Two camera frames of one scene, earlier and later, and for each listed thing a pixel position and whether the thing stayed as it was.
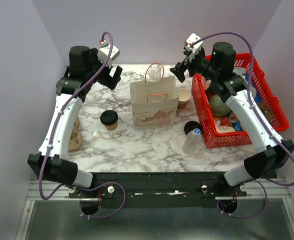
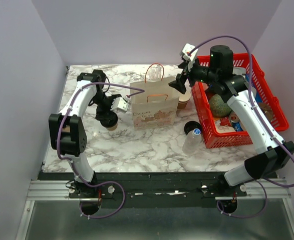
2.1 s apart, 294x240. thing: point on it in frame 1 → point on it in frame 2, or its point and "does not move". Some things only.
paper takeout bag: x=154 y=102 does not move
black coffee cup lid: x=109 y=117 does not move
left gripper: x=108 y=81 → x=100 y=112
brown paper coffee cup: x=111 y=127 does not move
